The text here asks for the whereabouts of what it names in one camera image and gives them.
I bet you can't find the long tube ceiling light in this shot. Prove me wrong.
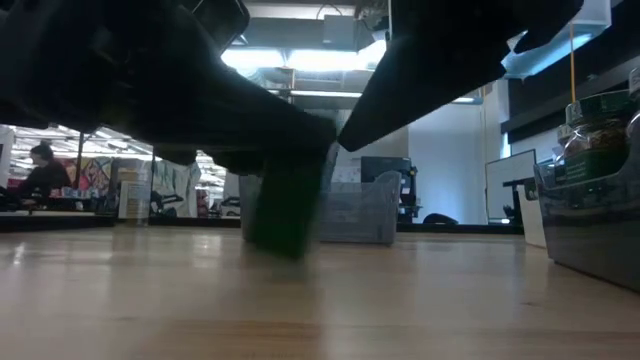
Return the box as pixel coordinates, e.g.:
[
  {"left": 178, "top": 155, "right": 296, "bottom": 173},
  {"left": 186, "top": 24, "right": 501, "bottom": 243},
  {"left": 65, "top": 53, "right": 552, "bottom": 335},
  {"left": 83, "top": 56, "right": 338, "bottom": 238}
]
[{"left": 267, "top": 88, "right": 484, "bottom": 105}]

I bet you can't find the bright ceiling light panel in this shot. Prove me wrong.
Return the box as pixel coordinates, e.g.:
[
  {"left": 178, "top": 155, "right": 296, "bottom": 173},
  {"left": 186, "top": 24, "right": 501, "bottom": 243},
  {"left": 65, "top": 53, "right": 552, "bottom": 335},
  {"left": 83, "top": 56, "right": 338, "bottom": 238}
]
[{"left": 220, "top": 38, "right": 389, "bottom": 72}]

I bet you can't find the black monitor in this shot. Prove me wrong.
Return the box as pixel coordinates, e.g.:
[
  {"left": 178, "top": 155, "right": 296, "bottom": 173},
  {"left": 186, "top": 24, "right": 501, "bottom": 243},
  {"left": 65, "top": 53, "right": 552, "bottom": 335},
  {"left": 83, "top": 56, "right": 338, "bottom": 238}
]
[{"left": 359, "top": 155, "right": 414, "bottom": 184}]

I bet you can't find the black side table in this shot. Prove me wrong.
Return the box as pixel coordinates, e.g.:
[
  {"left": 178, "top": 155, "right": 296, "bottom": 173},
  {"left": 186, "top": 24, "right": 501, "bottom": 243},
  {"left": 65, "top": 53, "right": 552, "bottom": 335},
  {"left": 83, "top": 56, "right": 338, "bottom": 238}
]
[{"left": 502, "top": 175, "right": 536, "bottom": 226}]

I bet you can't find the yellow hanging cord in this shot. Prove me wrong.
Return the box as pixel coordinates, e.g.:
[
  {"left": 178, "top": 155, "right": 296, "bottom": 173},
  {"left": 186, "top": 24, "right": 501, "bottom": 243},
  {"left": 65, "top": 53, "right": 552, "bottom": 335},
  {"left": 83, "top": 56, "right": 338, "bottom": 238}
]
[{"left": 568, "top": 22, "right": 578, "bottom": 105}]

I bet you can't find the grey ceiling box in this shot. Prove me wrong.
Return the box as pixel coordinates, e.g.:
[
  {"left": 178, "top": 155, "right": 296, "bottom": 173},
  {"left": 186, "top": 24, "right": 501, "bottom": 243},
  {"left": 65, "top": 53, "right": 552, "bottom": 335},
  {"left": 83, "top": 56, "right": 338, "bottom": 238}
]
[{"left": 322, "top": 14, "right": 357, "bottom": 51}]

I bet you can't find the colourful patterned banner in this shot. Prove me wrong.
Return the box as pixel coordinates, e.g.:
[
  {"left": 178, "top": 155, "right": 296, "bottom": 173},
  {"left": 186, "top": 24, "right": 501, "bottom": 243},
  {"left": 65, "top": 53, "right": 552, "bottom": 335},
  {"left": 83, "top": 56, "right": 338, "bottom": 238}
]
[{"left": 63, "top": 155, "right": 119, "bottom": 199}]

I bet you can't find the white board panel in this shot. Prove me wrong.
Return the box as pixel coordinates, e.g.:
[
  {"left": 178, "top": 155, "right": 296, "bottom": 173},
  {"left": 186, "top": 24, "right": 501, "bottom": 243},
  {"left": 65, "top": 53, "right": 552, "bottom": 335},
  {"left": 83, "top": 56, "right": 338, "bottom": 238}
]
[{"left": 484, "top": 148, "right": 539, "bottom": 222}]

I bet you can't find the tan-lid spice jar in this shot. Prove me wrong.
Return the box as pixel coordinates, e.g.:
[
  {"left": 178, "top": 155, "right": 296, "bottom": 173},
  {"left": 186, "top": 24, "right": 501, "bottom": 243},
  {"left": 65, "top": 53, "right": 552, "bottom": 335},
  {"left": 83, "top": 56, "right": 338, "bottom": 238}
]
[{"left": 118, "top": 178, "right": 152, "bottom": 229}]

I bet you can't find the brown translucent plastic bin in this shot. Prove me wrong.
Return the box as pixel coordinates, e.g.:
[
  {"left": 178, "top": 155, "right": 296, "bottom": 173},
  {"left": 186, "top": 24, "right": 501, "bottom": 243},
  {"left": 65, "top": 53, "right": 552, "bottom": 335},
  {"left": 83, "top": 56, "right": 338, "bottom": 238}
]
[{"left": 533, "top": 127, "right": 640, "bottom": 295}]

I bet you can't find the silver rectangular air duct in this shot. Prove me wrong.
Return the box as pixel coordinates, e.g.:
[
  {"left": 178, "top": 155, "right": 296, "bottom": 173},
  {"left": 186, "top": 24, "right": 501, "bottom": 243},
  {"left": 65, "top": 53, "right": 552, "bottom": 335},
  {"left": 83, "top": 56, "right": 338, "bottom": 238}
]
[{"left": 501, "top": 0, "right": 614, "bottom": 81}]

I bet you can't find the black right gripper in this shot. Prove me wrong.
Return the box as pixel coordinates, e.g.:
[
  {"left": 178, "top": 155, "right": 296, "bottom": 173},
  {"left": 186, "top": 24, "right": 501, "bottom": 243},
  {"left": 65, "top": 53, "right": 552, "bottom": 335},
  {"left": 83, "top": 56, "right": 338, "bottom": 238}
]
[{"left": 337, "top": 0, "right": 585, "bottom": 154}]

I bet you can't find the green-lid glass spice jar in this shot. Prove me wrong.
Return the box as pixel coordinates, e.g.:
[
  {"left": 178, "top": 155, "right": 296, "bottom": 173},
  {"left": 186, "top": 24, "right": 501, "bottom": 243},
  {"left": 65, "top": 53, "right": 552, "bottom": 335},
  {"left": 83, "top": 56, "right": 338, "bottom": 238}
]
[
  {"left": 247, "top": 147, "right": 334, "bottom": 261},
  {"left": 552, "top": 89, "right": 635, "bottom": 187}
]

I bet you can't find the person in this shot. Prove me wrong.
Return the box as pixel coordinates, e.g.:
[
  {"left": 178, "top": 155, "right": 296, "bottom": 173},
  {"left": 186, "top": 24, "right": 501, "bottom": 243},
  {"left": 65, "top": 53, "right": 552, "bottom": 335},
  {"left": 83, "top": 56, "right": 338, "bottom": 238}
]
[{"left": 17, "top": 141, "right": 73, "bottom": 207}]

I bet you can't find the grey translucent plastic bin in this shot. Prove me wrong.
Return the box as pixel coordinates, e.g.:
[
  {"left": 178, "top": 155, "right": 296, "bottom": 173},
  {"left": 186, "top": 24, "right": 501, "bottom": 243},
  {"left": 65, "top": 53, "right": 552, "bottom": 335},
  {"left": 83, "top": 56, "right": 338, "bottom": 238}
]
[{"left": 238, "top": 169, "right": 403, "bottom": 246}]

